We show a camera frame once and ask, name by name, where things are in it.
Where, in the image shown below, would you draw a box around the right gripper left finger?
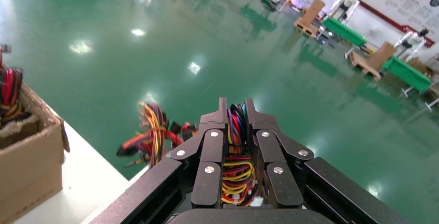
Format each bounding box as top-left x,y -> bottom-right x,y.
170,97 -> 229,210

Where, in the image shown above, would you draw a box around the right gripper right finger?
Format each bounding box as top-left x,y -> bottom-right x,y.
244,98 -> 315,210

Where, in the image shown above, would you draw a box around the brown wooden pallet stack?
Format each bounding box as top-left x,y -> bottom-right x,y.
348,41 -> 398,81
294,0 -> 326,39

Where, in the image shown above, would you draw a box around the green covered table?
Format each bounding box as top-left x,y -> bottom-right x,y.
382,56 -> 432,94
322,17 -> 368,49

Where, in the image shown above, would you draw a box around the white humanoid robot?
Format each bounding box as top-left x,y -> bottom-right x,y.
394,28 -> 430,59
327,0 -> 361,23

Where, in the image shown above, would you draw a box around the brown cardboard box with dividers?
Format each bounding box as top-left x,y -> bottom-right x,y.
0,82 -> 71,224

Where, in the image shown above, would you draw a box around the coloured wire bundles in box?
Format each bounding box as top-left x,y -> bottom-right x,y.
0,44 -> 32,128

